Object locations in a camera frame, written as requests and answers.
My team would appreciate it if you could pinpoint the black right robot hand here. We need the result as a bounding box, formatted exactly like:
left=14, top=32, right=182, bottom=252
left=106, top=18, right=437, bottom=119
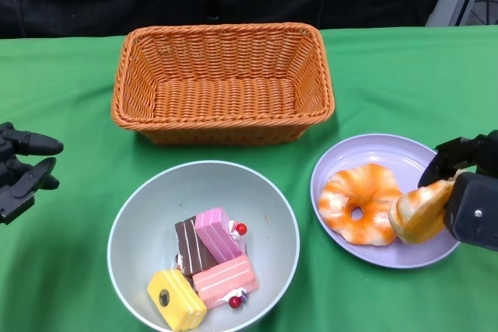
left=418, top=129, right=498, bottom=253

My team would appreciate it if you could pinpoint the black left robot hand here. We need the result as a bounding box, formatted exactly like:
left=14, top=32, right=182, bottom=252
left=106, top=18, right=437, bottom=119
left=0, top=121, right=65, bottom=226

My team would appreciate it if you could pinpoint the orange white oval bread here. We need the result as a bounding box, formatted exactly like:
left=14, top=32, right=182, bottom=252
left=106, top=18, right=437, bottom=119
left=388, top=179, right=456, bottom=246

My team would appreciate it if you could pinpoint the orange ring-shaped bread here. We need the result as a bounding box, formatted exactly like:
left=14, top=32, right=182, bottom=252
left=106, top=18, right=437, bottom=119
left=317, top=163, right=405, bottom=247

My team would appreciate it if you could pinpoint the pale grey ribbed bowl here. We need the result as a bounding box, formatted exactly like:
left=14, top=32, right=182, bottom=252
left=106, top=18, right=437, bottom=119
left=107, top=159, right=301, bottom=332

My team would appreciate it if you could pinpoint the lilac round plate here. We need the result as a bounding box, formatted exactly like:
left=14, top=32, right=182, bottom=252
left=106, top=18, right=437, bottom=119
left=310, top=133, right=471, bottom=270

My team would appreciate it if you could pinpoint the brown chocolate cake slice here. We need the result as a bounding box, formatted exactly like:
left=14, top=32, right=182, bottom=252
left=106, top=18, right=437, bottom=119
left=174, top=217, right=217, bottom=277

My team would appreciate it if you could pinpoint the yellow cake slice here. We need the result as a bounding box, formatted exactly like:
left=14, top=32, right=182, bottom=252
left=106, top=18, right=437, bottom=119
left=146, top=268, right=209, bottom=331

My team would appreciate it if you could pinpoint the deep pink cake slice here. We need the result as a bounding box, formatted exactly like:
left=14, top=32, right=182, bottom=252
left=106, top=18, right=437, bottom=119
left=194, top=207, right=249, bottom=265

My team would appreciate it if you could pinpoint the orange wicker basket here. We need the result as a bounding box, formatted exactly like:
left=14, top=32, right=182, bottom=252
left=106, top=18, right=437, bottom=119
left=110, top=21, right=336, bottom=145

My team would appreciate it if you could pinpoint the salmon pink cake slice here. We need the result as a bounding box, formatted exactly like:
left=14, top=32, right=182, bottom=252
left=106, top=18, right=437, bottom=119
left=191, top=254, right=259, bottom=309

